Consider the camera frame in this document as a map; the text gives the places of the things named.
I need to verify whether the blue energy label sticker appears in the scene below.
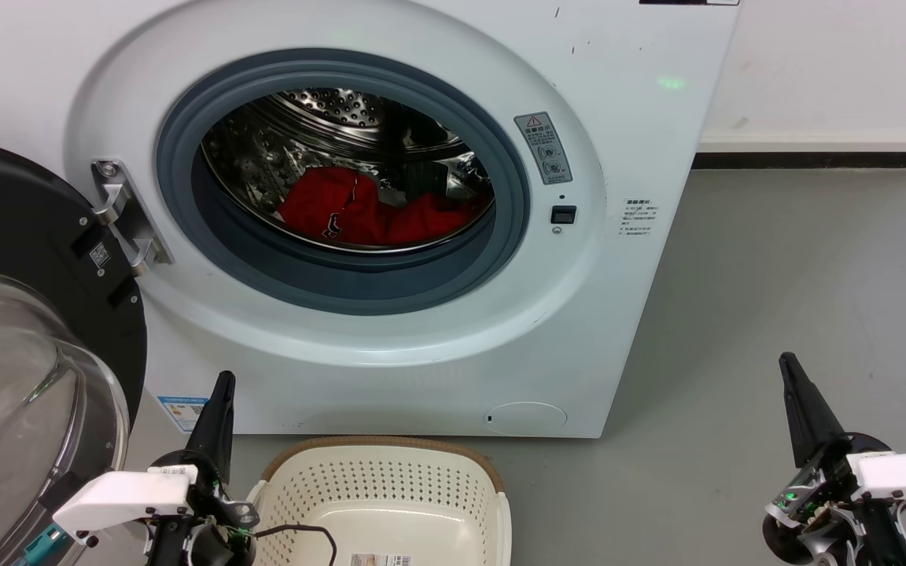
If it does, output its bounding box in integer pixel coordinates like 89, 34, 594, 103
157, 395, 210, 434

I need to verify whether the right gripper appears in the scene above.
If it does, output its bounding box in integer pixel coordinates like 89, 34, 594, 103
762, 354, 906, 566

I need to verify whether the grey rubber door gasket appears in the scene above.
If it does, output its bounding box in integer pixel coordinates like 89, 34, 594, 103
156, 49, 531, 317

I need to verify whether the round black washer door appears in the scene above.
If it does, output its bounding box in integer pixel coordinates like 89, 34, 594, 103
0, 136, 147, 566

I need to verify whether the silver metal door hinge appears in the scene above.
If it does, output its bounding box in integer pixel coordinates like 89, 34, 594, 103
91, 159, 173, 277

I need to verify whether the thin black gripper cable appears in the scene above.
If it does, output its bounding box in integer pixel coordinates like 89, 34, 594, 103
255, 524, 338, 566

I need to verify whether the white front-load washing machine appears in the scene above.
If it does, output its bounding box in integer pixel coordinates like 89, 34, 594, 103
0, 0, 741, 439

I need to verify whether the dark wall skirting strip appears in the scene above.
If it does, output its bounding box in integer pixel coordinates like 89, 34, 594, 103
693, 151, 906, 170

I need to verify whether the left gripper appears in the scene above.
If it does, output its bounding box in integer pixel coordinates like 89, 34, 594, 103
146, 372, 259, 566

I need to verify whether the small printed text label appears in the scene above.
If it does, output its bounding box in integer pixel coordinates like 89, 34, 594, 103
620, 197, 660, 239

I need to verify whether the grey warning sticker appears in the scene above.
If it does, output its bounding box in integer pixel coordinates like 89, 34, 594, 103
514, 112, 573, 186

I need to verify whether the stainless steel washing machine drum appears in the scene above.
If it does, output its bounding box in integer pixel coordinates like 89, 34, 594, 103
201, 88, 495, 252

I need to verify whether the cream perforated laundry basket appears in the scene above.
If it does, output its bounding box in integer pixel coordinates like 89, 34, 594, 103
247, 436, 513, 566

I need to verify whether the round white filter cover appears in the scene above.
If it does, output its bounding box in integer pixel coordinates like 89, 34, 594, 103
484, 402, 568, 436

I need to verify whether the red garment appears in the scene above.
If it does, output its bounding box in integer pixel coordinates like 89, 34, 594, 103
278, 167, 493, 247

